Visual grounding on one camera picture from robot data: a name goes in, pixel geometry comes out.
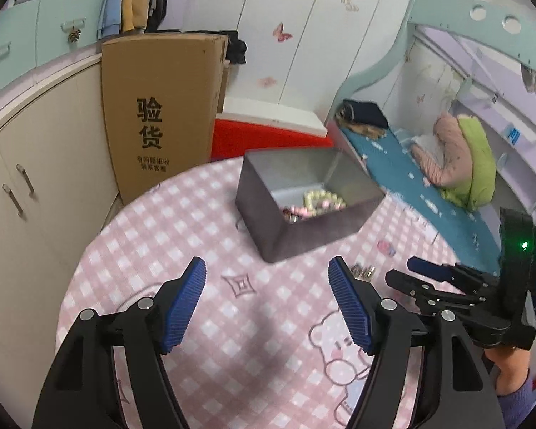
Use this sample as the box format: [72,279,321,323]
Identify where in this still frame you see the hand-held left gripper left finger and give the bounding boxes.
[32,257,206,429]

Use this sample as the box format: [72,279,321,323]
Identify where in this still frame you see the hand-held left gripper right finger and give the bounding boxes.
[328,256,505,429]

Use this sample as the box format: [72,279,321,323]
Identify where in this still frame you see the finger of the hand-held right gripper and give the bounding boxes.
[384,269,474,318]
[407,257,501,293]

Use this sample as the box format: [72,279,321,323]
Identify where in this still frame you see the cream bead bracelet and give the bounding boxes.
[303,190,347,215]

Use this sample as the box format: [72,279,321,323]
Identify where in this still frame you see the grey metal box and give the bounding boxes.
[235,148,386,263]

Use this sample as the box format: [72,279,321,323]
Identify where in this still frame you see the person's right forearm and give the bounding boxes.
[496,373,536,429]

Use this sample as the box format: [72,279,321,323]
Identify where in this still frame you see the person's right hand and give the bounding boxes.
[482,346,534,396]

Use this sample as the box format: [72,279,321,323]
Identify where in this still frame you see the pink checked bear tablecloth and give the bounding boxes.
[56,156,505,429]

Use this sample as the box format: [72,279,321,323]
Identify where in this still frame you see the blue printed bedsheet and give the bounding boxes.
[339,125,503,269]

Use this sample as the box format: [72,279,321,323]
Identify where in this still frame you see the green pillow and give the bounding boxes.
[442,115,496,210]

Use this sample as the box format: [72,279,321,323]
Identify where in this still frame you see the white pillow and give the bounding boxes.
[408,134,445,162]

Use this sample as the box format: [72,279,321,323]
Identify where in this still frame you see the pink plush pillow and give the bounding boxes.
[413,113,474,187]

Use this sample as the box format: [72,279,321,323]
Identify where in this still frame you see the folded tan clothes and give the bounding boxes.
[346,123,387,140]

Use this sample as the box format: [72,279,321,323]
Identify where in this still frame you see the folded dark clothes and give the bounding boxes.
[342,100,389,128]

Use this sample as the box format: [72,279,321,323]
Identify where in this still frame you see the red storage box white lid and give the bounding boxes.
[211,116,329,162]

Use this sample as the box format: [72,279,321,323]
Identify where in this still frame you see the teal bunk bed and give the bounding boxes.
[326,0,536,322]

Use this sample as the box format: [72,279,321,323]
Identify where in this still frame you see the white board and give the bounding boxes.
[221,97,329,139]

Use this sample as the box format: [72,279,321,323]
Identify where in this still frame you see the beige low cabinet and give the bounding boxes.
[0,49,121,367]

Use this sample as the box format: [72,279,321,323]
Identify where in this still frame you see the large cardboard box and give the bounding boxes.
[100,33,229,206]

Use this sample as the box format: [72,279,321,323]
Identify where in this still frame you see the white wardrobe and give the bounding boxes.
[181,0,412,121]

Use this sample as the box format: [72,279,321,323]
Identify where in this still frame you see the black bag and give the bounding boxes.
[225,30,247,65]

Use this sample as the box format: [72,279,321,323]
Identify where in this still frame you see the light blue hanging shirt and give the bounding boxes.
[99,0,128,39]

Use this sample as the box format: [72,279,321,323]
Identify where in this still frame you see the teal drawer unit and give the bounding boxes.
[0,0,105,99]

